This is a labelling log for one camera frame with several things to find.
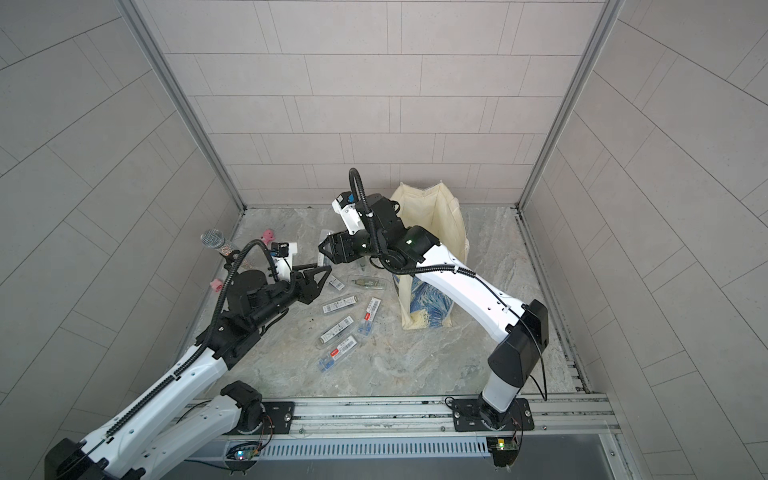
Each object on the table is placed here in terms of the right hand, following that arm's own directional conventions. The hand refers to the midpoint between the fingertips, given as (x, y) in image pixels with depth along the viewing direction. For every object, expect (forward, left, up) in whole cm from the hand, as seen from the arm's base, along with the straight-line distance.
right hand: (330, 245), depth 69 cm
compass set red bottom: (-15, +2, -28) cm, 32 cm away
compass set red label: (-8, -5, -29) cm, 30 cm away
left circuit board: (-37, +21, -26) cm, 50 cm away
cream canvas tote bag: (+23, -28, -13) cm, 38 cm away
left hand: (-2, +1, -6) cm, 6 cm away
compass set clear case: (-2, +2, -3) cm, 4 cm away
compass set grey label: (-1, +3, -27) cm, 28 cm away
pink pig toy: (+26, +30, -25) cm, 47 cm away
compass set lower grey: (-6, +1, -28) cm, 29 cm away
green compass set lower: (+6, -6, -28) cm, 29 cm away
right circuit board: (-38, -37, -32) cm, 62 cm away
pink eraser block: (+7, +41, -24) cm, 48 cm away
